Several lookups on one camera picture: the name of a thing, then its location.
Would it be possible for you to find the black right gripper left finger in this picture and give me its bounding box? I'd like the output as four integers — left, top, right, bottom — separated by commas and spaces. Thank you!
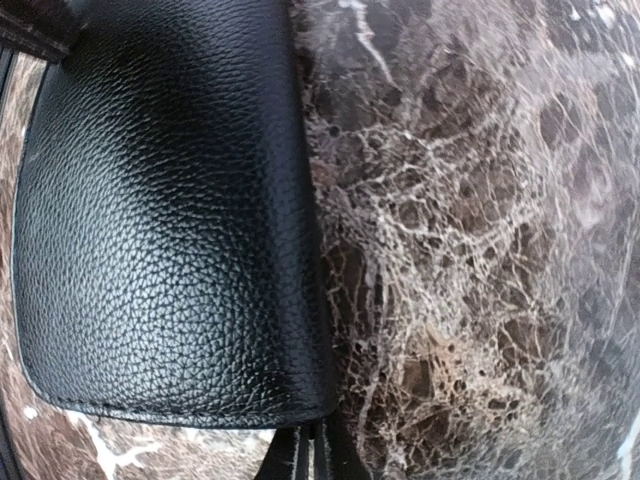
257, 426, 311, 480

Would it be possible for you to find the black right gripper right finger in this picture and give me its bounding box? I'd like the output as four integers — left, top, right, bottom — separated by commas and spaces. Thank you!
314, 417, 370, 480

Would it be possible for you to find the black zippered tool case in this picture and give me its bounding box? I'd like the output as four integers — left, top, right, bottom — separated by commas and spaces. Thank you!
11, 1, 336, 429

